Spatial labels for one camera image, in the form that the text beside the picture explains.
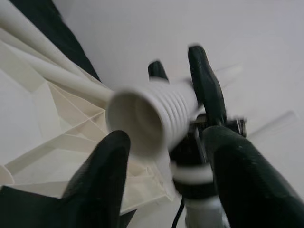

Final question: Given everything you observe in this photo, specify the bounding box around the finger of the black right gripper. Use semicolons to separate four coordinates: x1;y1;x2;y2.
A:
148;61;170;83
187;44;226;125

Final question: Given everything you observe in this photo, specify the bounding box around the white plastic children table top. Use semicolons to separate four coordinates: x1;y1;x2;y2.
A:
0;42;181;216

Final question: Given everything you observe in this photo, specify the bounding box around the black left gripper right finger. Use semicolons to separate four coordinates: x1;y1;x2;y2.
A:
203;124;304;228

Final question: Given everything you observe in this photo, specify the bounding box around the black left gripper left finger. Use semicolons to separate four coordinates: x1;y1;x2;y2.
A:
59;129;132;228

